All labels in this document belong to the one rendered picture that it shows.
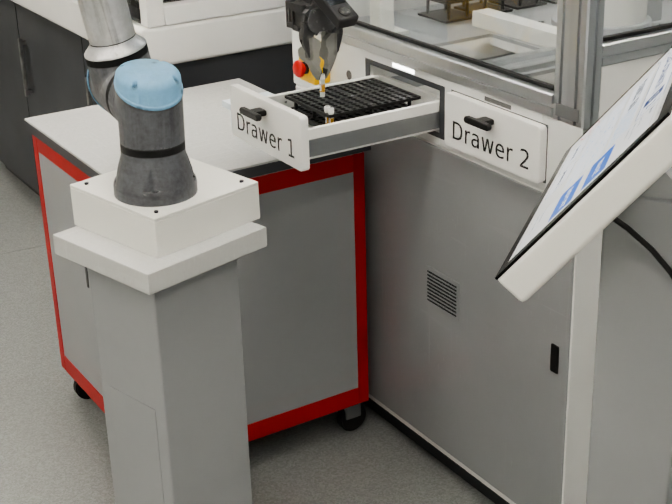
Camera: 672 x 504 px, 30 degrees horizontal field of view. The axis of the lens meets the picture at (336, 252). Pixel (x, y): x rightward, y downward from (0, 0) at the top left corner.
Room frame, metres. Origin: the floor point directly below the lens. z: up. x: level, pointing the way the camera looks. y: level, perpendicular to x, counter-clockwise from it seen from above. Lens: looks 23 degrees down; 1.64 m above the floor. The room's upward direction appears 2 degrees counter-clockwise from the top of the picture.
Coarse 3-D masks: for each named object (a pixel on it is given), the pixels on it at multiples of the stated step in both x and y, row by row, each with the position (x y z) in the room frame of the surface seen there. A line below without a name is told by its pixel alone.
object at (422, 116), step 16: (352, 80) 2.64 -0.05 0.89; (384, 80) 2.66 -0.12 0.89; (400, 80) 2.72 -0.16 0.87; (272, 96) 2.54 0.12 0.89; (432, 96) 2.51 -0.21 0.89; (384, 112) 2.40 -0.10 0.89; (400, 112) 2.42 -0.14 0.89; (416, 112) 2.44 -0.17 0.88; (432, 112) 2.46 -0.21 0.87; (320, 128) 2.32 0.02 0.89; (336, 128) 2.34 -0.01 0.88; (352, 128) 2.36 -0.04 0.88; (368, 128) 2.37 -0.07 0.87; (384, 128) 2.39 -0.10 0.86; (400, 128) 2.41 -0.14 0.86; (416, 128) 2.43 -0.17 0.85; (432, 128) 2.46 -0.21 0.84; (320, 144) 2.32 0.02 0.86; (336, 144) 2.34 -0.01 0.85; (352, 144) 2.35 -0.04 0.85; (368, 144) 2.38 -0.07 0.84
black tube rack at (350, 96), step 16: (368, 80) 2.62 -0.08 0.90; (304, 96) 2.51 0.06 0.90; (336, 96) 2.51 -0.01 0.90; (352, 96) 2.50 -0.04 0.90; (368, 96) 2.51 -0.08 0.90; (384, 96) 2.49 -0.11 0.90; (400, 96) 2.49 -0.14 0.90; (416, 96) 2.50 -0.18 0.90; (304, 112) 2.49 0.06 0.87; (336, 112) 2.40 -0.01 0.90; (352, 112) 2.40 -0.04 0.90; (368, 112) 2.49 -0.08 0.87
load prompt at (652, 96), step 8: (664, 64) 1.77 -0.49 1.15; (656, 72) 1.78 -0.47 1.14; (664, 72) 1.70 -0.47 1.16; (656, 80) 1.70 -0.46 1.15; (664, 80) 1.63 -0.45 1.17; (656, 88) 1.63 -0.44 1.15; (664, 88) 1.57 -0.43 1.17; (648, 96) 1.64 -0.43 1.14; (656, 96) 1.57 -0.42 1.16; (648, 104) 1.57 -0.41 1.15; (640, 112) 1.57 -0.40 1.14
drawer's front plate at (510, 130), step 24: (456, 96) 2.39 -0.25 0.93; (456, 120) 2.39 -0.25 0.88; (504, 120) 2.26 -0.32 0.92; (528, 120) 2.22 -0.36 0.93; (456, 144) 2.39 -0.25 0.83; (480, 144) 2.32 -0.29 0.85; (504, 144) 2.26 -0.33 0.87; (528, 144) 2.20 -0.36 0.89; (504, 168) 2.26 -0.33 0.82; (528, 168) 2.20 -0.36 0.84
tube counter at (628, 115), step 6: (642, 96) 1.69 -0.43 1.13; (636, 102) 1.69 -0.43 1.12; (630, 108) 1.69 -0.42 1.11; (636, 108) 1.64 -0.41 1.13; (624, 114) 1.69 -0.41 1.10; (630, 114) 1.64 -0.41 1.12; (624, 120) 1.64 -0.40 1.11; (630, 120) 1.59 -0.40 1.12; (618, 126) 1.64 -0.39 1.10; (624, 126) 1.59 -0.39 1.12; (618, 132) 1.59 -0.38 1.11; (612, 138) 1.60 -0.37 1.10
